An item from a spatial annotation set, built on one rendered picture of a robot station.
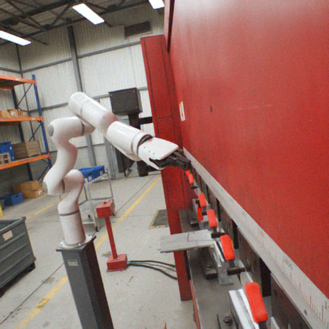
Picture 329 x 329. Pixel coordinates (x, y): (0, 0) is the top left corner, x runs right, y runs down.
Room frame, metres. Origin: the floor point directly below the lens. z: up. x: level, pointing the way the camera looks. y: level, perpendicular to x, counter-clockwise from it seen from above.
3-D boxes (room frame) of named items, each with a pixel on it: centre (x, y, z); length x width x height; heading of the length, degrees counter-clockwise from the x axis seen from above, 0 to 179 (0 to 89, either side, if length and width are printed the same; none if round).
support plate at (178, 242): (1.28, -0.05, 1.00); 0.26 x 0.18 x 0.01; 89
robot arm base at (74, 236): (1.46, 0.59, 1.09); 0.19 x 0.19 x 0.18
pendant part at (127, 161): (2.49, 0.35, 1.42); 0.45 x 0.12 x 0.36; 0
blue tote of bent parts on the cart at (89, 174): (4.51, 1.53, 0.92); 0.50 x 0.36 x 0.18; 78
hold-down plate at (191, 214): (1.88, -0.15, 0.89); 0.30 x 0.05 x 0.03; 179
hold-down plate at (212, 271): (1.24, -0.14, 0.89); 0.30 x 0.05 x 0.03; 179
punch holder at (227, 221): (0.70, -0.19, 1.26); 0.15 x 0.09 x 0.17; 179
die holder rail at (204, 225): (1.83, -0.20, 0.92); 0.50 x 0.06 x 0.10; 179
